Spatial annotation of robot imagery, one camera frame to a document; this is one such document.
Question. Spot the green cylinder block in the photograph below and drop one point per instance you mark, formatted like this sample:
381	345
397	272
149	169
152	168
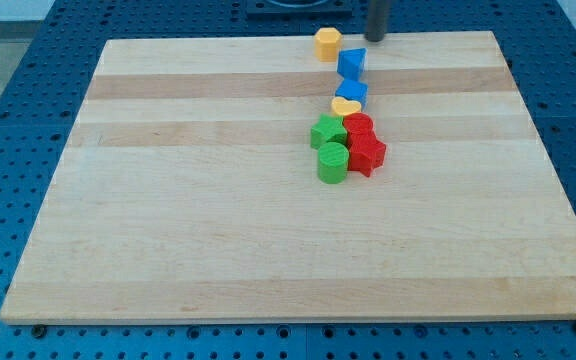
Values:
332	162

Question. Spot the green star block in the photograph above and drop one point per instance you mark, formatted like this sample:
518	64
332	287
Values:
328	128

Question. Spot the red star block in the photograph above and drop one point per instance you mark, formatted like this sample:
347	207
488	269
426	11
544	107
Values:
366	151

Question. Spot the red cylinder block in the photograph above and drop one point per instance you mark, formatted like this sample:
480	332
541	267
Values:
358	123

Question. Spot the yellow heart block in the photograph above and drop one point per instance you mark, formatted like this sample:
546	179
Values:
341	106

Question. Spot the light wooden board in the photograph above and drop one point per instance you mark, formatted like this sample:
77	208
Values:
187	193

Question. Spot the blue cube block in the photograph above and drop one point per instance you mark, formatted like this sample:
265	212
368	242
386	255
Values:
353	90

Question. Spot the blue triangle block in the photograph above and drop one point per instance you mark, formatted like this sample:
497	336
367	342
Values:
350	63

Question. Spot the yellow hexagon block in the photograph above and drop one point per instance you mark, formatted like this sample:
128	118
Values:
327	44

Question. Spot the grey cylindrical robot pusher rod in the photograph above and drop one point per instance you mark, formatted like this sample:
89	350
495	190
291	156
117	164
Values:
377	19

